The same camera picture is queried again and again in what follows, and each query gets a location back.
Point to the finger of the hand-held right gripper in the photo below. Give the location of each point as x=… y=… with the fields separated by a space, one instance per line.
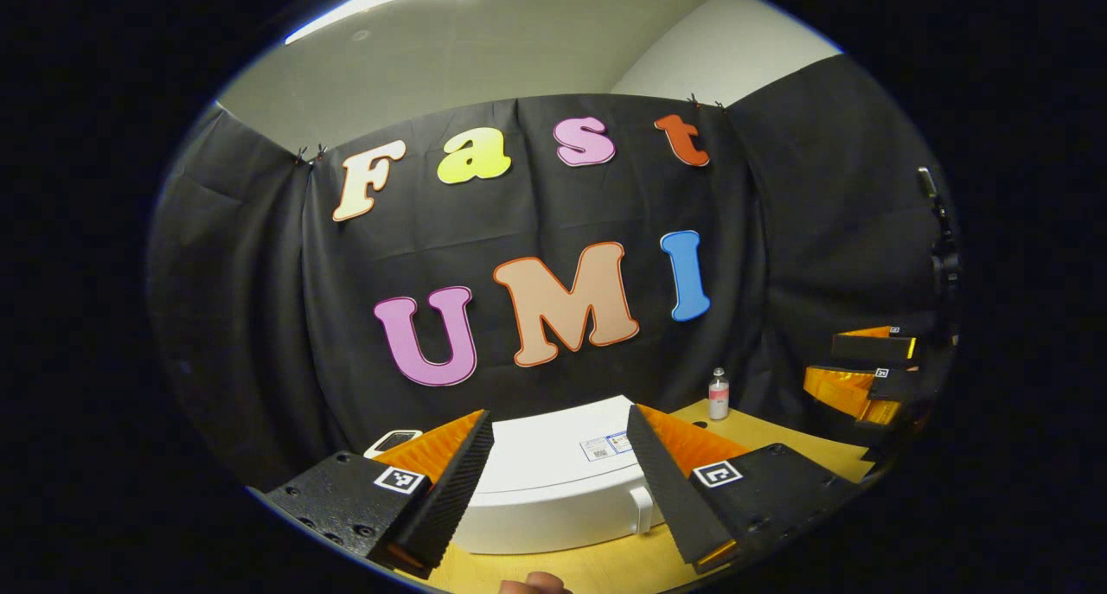
x=869 y=348
x=852 y=391

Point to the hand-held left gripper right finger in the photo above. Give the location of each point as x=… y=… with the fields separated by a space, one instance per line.
x=670 y=490

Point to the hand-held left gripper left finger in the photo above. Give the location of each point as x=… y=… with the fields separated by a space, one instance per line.
x=454 y=490

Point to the white microwave oven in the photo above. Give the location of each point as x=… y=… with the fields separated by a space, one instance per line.
x=553 y=482

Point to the small clear bottle pink label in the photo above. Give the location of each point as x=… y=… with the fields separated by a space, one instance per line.
x=719 y=397

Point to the black tripod stand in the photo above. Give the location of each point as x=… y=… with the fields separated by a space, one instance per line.
x=944 y=261

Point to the black backdrop cloth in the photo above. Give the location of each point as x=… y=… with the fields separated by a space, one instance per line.
x=519 y=196

